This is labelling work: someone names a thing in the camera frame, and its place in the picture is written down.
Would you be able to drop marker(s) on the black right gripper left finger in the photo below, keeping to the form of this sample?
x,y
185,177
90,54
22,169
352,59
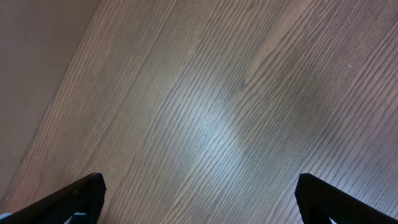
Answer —
x,y
79,202

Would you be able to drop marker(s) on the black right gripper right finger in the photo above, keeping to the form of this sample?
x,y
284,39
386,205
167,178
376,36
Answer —
x,y
322,203

